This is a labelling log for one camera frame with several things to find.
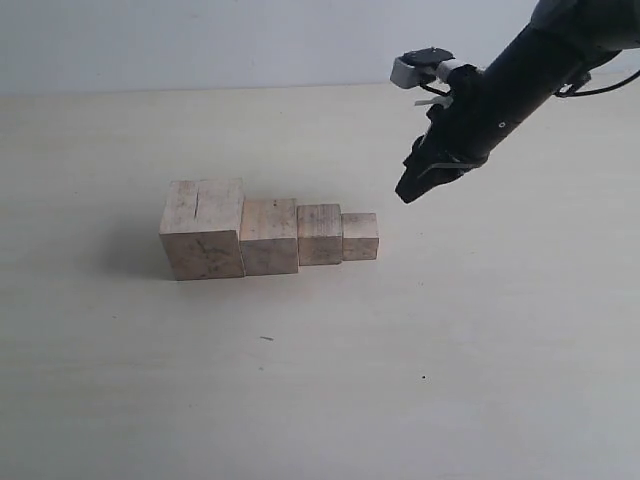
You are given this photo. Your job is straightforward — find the medium-small wooden cube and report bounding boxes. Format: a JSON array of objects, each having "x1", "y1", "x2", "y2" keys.
[{"x1": 297, "y1": 204, "x2": 343, "y2": 266}]

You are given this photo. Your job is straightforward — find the medium-large wooden cube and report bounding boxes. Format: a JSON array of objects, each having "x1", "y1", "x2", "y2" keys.
[{"x1": 240, "y1": 198, "x2": 299, "y2": 276}]

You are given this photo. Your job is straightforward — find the black camera cable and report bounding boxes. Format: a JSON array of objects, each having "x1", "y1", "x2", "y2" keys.
[{"x1": 552, "y1": 69, "x2": 640, "y2": 99}]

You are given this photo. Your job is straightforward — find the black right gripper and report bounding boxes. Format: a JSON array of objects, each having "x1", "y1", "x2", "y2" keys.
[{"x1": 394, "y1": 64, "x2": 521, "y2": 205}]

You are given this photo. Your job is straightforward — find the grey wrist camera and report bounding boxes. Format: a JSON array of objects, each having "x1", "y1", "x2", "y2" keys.
[{"x1": 390, "y1": 47, "x2": 464, "y2": 90}]

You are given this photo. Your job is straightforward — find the largest wooden cube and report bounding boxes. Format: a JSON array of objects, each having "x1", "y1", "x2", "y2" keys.
[{"x1": 159, "y1": 178, "x2": 245, "y2": 281}]

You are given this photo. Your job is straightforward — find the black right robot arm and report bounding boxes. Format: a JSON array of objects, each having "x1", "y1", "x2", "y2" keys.
[{"x1": 390, "y1": 1, "x2": 639, "y2": 204}]

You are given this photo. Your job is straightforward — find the smallest wooden cube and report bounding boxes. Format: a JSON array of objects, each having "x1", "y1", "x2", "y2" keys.
[{"x1": 342, "y1": 213, "x2": 379, "y2": 261}]

